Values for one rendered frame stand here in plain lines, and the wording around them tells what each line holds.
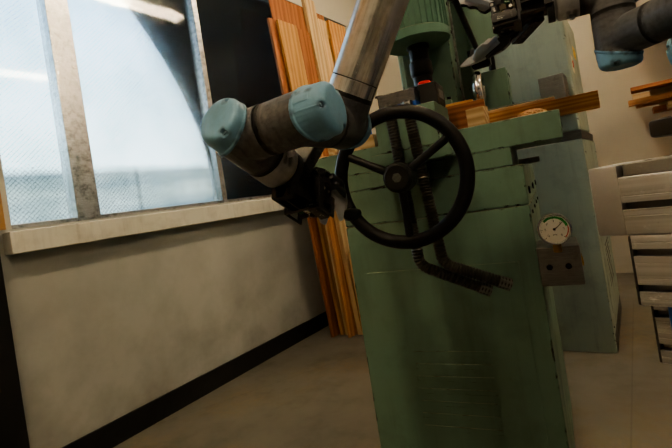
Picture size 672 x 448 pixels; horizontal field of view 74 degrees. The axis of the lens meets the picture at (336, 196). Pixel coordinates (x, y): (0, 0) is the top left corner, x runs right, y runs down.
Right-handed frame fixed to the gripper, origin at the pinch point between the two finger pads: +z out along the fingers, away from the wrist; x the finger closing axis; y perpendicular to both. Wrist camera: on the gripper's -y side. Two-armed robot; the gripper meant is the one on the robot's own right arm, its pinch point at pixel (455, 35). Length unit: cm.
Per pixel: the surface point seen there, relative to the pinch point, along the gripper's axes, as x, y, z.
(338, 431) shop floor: 108, -41, 61
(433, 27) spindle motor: -7.5, -9.1, 6.4
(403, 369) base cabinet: 76, -7, 24
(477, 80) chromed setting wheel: 3.8, -24.2, -0.6
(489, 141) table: 24.7, -2.3, -3.9
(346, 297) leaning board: 76, -135, 99
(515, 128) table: 23.0, -2.1, -9.6
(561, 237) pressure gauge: 46.8, 1.6, -15.3
